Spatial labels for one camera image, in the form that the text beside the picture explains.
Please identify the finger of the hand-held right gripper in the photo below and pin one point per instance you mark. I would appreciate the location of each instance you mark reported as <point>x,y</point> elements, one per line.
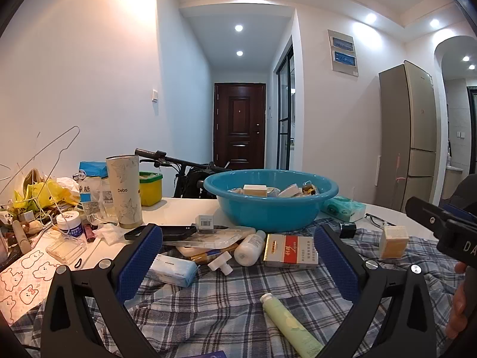
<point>425,212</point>
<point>462,211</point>

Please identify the light green tube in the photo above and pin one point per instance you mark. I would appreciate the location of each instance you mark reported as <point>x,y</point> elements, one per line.
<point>287,320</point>

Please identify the grey wall panel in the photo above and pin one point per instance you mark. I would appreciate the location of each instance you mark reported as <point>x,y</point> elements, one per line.
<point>343,67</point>

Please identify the black phone case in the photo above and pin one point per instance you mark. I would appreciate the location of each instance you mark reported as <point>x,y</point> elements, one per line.
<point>175,233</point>

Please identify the yellow plastic bag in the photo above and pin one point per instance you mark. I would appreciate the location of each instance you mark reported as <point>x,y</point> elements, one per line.
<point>48,194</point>

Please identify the person's right hand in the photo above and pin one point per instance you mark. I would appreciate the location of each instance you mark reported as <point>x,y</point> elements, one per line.
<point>464,305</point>

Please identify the small black box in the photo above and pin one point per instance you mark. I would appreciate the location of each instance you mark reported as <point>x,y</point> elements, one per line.
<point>348,231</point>

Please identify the beige refrigerator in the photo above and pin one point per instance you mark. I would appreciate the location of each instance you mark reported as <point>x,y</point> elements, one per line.
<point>395,119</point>

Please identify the yellow container with green rim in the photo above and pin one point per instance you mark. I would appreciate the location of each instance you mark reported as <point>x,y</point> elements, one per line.
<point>149,192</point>

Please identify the white plastic bottle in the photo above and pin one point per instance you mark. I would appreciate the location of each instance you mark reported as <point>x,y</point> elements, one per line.
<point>248,251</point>

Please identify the white pole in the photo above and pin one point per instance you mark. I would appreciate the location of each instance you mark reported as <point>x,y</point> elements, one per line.
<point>377,171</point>

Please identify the gold tube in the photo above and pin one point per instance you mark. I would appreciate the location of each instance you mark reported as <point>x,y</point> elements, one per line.
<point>203,257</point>

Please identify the black bicycle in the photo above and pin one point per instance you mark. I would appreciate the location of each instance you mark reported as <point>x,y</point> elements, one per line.
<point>149,153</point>

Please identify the white cotton pad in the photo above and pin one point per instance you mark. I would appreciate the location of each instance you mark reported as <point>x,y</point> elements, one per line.
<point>110,234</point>

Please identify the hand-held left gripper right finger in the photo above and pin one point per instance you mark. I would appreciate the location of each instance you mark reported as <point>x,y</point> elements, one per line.
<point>335,264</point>

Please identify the person's dark clothing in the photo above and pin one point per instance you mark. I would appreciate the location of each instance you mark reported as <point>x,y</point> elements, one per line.
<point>465,190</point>

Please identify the clear plastic box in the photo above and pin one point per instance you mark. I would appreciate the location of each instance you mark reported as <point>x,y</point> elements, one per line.
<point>67,250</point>

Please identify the bear sticker sheet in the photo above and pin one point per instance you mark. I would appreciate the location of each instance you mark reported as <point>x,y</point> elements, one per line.
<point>22,279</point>

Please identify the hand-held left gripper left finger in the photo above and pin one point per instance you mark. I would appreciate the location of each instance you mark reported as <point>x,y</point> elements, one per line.
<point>139,261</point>

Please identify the black eyeglasses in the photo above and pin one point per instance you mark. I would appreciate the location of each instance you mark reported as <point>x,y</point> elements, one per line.
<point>373,217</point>

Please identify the white plastic cap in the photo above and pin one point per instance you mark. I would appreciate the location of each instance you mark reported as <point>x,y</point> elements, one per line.
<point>220,263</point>

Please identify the white light switch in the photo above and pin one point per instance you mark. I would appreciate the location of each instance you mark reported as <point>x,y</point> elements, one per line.
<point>154,95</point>

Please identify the brown entrance door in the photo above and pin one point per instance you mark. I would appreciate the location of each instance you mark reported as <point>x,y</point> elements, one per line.
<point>238,126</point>

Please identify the blue white sugar bag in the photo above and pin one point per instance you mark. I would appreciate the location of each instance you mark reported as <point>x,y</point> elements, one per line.
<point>89,190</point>

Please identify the white blue wipes pack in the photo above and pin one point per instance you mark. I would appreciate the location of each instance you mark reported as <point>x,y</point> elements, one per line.
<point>171,270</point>

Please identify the plaid cloth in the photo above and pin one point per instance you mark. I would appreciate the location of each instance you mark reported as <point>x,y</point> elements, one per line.
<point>223,305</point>

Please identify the dark red lipstick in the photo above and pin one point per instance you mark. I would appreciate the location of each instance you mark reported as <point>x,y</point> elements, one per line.
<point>90,233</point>

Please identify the black framed glass door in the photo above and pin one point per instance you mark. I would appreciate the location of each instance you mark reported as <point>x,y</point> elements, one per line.
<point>285,119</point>

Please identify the mint green tissue pack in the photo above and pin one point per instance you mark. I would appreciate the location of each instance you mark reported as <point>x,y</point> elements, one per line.
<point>344,209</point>

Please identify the clear plastic case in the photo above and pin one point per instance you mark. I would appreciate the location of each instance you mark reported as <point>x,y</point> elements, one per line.
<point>220,238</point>

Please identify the blue plastic basin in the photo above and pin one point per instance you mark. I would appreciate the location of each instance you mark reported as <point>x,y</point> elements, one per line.
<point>261,212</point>

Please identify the small white barcode box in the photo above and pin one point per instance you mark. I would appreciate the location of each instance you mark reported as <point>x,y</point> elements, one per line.
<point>205,222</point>

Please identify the black bag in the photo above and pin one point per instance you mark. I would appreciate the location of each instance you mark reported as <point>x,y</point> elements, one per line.
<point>193,182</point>

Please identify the red white cigarette carton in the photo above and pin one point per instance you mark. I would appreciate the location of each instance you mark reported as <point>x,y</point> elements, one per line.
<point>290,250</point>

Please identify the white jar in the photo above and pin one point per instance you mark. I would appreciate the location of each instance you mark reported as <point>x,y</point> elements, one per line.
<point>69,227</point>

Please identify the white vanity cabinet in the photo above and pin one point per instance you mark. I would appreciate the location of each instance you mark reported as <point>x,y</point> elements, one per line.
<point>452,179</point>

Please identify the yellow white box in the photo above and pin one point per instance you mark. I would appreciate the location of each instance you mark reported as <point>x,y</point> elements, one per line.
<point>393,248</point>

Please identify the cream floral tumbler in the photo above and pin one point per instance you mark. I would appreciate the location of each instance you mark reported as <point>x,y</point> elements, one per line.
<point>125,194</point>

